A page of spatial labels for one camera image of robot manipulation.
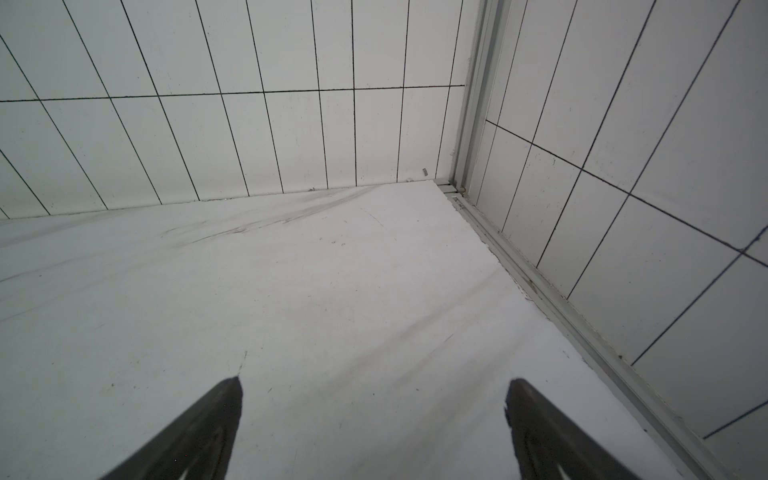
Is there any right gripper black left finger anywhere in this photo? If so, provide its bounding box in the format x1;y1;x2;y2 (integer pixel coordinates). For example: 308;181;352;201
104;377;243;479

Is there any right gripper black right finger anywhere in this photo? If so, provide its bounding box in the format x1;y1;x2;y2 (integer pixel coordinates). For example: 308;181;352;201
505;378;637;479

